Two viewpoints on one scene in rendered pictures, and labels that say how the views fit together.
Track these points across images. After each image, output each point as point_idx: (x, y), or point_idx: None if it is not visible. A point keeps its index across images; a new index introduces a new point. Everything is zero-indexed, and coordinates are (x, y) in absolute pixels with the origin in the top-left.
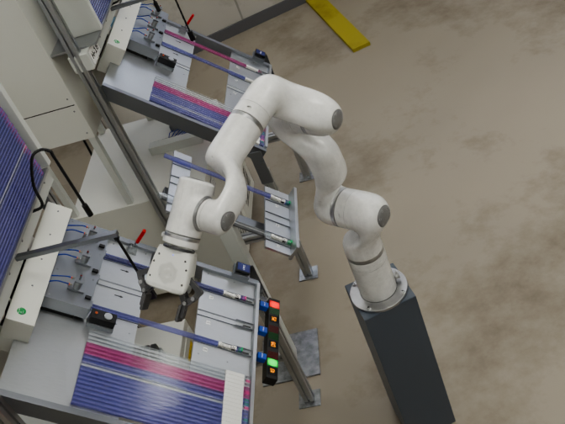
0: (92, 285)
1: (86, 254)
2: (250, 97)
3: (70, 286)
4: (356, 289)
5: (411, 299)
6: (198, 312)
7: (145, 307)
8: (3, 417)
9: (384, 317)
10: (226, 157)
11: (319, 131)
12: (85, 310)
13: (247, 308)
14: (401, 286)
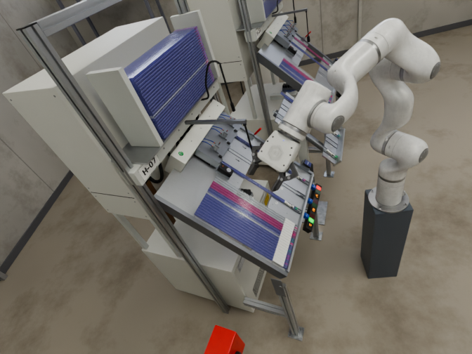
0: (224, 150)
1: (225, 132)
2: (378, 31)
3: (212, 147)
4: (372, 194)
5: (409, 211)
6: None
7: (251, 173)
8: (154, 211)
9: (388, 215)
10: (348, 72)
11: (417, 76)
12: (217, 162)
13: (304, 185)
14: (404, 201)
